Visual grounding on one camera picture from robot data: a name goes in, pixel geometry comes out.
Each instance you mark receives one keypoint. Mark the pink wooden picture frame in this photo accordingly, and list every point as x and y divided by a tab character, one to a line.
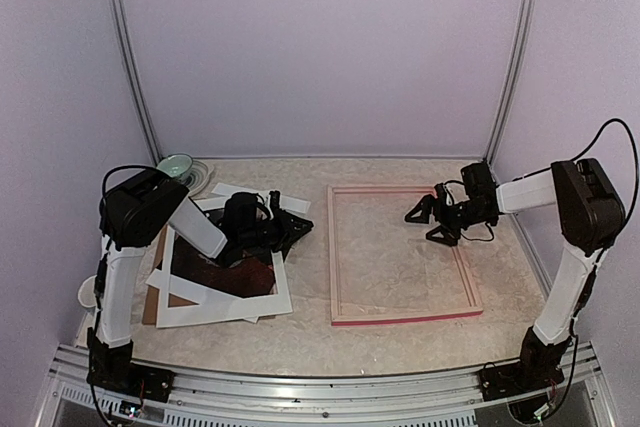
474	308

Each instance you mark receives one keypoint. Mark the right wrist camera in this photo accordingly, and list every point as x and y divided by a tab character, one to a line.
443	194

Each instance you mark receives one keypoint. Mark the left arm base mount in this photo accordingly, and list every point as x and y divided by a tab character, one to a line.
113	369

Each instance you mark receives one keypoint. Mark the white and blue mug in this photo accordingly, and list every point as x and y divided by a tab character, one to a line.
86	296

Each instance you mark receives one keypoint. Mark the brown backing board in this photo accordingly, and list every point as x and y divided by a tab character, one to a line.
149	316

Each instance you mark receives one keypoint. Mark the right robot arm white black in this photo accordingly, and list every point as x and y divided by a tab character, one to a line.
591	216

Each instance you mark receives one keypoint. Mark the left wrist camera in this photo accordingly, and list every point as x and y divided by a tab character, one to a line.
274	200

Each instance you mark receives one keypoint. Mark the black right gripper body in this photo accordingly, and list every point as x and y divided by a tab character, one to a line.
459	217

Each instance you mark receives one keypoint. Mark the white mat board upper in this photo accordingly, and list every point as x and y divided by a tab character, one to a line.
213	306

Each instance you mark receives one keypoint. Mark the green ceramic bowl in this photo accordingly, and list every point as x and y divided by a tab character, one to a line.
176	166

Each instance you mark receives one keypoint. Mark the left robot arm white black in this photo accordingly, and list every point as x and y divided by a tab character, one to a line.
138	201

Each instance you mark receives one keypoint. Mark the aluminium corner post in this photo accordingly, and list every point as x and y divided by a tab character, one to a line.
517	54
125	45

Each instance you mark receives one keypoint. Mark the aluminium front rail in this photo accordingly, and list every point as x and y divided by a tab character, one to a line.
201	397

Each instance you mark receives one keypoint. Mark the right aluminium corner post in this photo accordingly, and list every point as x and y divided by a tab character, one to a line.
517	54

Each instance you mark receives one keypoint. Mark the left aluminium corner post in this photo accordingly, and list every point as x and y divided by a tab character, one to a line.
125	45

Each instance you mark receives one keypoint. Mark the dark photo with white figure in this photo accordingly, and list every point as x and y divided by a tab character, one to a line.
251	276

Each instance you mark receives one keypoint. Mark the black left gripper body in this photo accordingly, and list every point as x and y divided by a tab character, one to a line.
255	237

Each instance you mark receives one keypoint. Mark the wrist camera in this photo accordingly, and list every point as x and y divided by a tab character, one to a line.
443	194
274	200

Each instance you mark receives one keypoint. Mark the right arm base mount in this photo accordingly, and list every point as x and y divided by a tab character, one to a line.
537	367

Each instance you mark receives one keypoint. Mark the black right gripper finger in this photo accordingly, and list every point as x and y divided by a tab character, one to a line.
423	211
442	235

